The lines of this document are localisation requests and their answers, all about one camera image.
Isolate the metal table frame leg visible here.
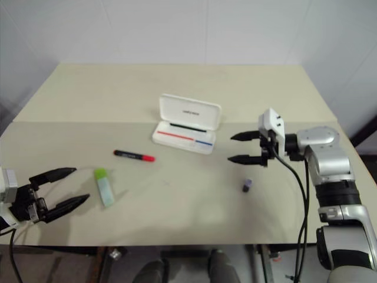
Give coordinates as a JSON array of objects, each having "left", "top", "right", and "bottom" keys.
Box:
[{"left": 246, "top": 244, "right": 283, "bottom": 283}]

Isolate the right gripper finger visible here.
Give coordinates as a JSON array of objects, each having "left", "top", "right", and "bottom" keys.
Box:
[
  {"left": 227, "top": 153, "right": 263, "bottom": 166},
  {"left": 230, "top": 129, "right": 262, "bottom": 142}
]

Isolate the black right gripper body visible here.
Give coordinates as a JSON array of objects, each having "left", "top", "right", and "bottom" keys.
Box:
[{"left": 259, "top": 131, "right": 280, "bottom": 169}]

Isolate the brown table frame beam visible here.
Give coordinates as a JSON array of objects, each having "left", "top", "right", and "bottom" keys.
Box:
[{"left": 88, "top": 246, "right": 108, "bottom": 283}]

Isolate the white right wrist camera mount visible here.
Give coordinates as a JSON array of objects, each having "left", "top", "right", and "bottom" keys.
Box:
[{"left": 258, "top": 108, "right": 286, "bottom": 156}]

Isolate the black marker with red cap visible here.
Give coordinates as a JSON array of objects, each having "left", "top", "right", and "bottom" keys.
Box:
[{"left": 113, "top": 149, "right": 156, "bottom": 163}]

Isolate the translucent glue stick green cap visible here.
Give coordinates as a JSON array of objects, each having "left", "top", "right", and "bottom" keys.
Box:
[{"left": 94, "top": 167, "right": 115, "bottom": 207}]

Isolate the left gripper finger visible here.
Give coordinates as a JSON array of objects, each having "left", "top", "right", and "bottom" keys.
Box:
[
  {"left": 44, "top": 193, "right": 91, "bottom": 224},
  {"left": 29, "top": 167, "right": 78, "bottom": 189}
]

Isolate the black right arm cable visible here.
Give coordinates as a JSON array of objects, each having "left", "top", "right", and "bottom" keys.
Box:
[{"left": 272, "top": 147, "right": 312, "bottom": 283}]

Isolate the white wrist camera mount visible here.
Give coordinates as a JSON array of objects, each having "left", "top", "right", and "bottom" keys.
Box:
[
  {"left": 0, "top": 167, "right": 18, "bottom": 204},
  {"left": 258, "top": 108, "right": 286, "bottom": 156}
]

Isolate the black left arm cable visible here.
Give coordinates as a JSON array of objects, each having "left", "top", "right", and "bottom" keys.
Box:
[{"left": 9, "top": 228, "right": 24, "bottom": 283}]

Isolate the dark furniture piece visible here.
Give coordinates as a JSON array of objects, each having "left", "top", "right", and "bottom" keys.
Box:
[{"left": 350, "top": 113, "right": 377, "bottom": 169}]

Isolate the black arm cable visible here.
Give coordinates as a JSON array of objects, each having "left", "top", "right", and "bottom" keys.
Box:
[
  {"left": 9, "top": 228, "right": 24, "bottom": 283},
  {"left": 272, "top": 147, "right": 312, "bottom": 283}
]

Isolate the dark rounded shape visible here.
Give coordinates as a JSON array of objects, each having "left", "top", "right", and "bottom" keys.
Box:
[
  {"left": 207, "top": 249, "right": 242, "bottom": 283},
  {"left": 138, "top": 258, "right": 170, "bottom": 283}
]

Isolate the white pen case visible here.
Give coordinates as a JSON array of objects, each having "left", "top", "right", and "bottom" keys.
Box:
[{"left": 151, "top": 93, "right": 222, "bottom": 155}]

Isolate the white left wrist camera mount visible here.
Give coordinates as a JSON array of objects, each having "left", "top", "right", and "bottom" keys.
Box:
[{"left": 0, "top": 167, "right": 18, "bottom": 204}]

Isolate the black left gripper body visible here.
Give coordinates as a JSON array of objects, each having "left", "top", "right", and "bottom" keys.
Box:
[{"left": 10, "top": 182, "right": 49, "bottom": 225}]

